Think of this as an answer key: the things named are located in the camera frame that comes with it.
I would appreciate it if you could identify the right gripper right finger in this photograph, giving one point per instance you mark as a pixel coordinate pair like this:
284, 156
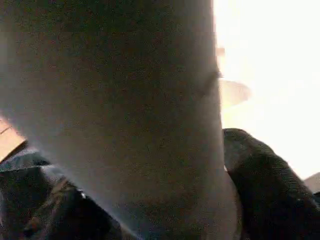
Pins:
270, 195

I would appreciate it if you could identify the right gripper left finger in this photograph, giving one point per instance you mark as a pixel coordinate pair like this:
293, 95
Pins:
75, 217

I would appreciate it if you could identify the white plastic table leg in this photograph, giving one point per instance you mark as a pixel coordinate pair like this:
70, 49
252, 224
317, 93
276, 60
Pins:
120, 100

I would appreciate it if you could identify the white plastic table top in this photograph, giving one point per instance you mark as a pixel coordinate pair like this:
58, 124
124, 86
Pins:
270, 62

